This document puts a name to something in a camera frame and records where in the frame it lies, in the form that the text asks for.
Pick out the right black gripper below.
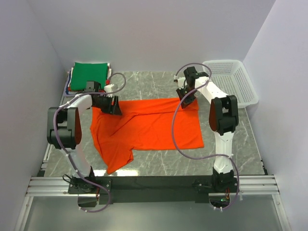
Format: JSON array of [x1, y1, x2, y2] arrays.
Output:
[[176, 86, 197, 109]]

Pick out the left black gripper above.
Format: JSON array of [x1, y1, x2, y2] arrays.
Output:
[[93, 94, 122, 116]]

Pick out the orange t shirt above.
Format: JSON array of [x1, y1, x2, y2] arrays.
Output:
[[90, 98, 204, 174]]

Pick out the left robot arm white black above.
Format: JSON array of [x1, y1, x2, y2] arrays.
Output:
[[47, 80, 123, 193]]

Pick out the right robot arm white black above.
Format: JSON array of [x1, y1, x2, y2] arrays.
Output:
[[174, 64, 239, 192]]

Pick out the stack of folded shirts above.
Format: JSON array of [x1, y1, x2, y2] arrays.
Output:
[[63, 63, 112, 97]]

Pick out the green folded t shirt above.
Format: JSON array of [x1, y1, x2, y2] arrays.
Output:
[[70, 62, 109, 91]]

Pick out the white plastic basket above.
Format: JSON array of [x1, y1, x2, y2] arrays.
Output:
[[203, 60, 258, 108]]

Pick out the black base bar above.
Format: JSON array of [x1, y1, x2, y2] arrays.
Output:
[[67, 175, 240, 208]]

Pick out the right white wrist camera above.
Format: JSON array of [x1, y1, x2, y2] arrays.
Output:
[[174, 75, 186, 89]]

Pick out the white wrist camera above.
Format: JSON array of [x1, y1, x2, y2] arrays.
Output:
[[174, 75, 186, 89], [104, 83, 118, 96]]

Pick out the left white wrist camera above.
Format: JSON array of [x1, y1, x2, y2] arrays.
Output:
[[104, 83, 118, 96]]

